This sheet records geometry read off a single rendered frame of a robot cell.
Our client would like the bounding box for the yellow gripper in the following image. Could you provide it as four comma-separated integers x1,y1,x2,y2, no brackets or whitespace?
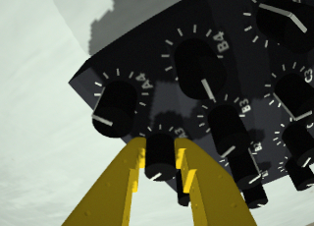
61,137,257,226

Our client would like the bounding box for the black knob box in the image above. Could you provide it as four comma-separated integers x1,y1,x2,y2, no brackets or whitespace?
68,0,314,209

